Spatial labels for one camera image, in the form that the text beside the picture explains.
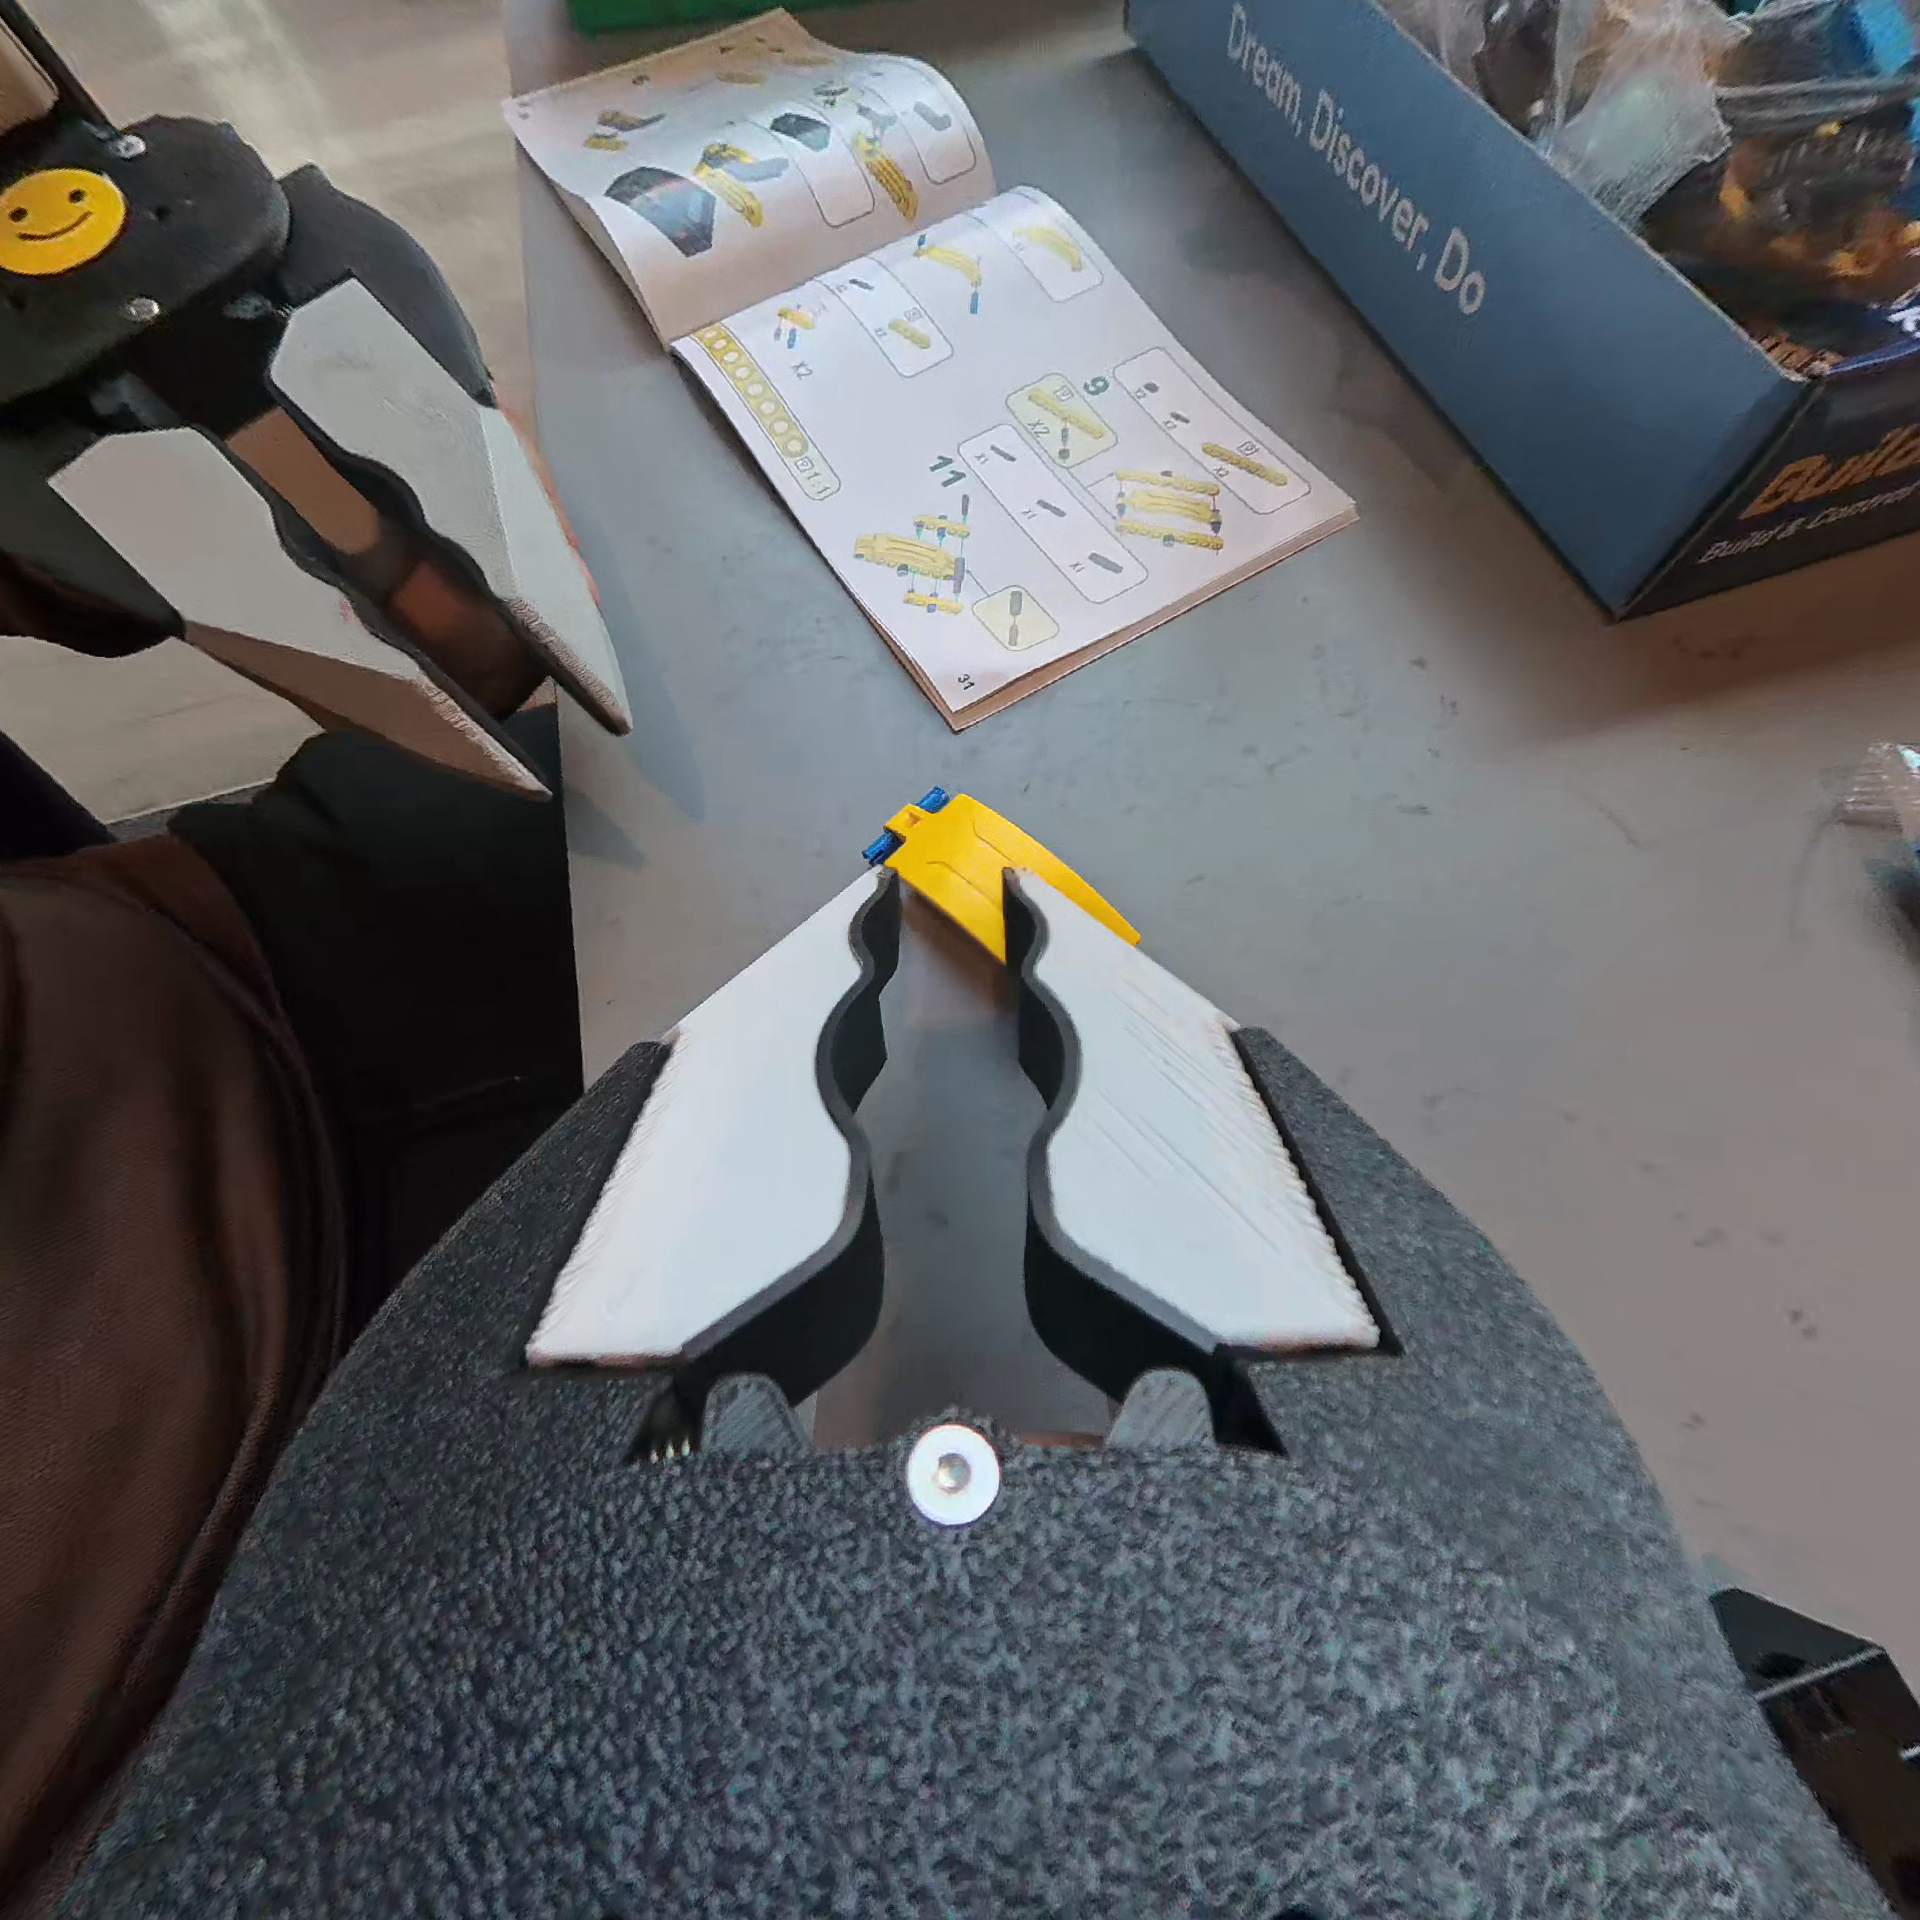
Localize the large white label parts bag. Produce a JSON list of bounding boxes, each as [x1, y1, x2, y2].
[[1530, 0, 1920, 384]]

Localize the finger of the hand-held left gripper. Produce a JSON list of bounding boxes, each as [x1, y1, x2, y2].
[[268, 275, 633, 735], [49, 425, 553, 799]]

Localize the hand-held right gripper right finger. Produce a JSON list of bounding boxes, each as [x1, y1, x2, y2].
[[999, 865, 1386, 1419]]

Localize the green plastic bin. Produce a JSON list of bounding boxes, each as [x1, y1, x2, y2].
[[568, 0, 788, 33]]

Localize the person's black pants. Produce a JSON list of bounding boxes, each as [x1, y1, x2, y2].
[[106, 701, 588, 1353]]

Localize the person's brown shirt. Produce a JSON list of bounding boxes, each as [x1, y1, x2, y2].
[[0, 831, 354, 1920]]

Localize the yellow panel brick blue pin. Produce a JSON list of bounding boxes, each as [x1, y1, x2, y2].
[[862, 784, 1146, 965]]

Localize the clear bag of small pins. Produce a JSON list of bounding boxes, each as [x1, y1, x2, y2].
[[1834, 737, 1920, 915]]

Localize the blue cardboard kit box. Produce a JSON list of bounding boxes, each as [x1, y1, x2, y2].
[[1126, 0, 1920, 621]]

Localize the black perforated block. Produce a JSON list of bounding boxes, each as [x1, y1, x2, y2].
[[1711, 1585, 1920, 1823]]

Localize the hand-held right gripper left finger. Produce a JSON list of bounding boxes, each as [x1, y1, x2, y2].
[[526, 865, 906, 1408]]

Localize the open instruction booklet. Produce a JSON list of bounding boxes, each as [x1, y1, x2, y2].
[[504, 7, 1361, 731]]

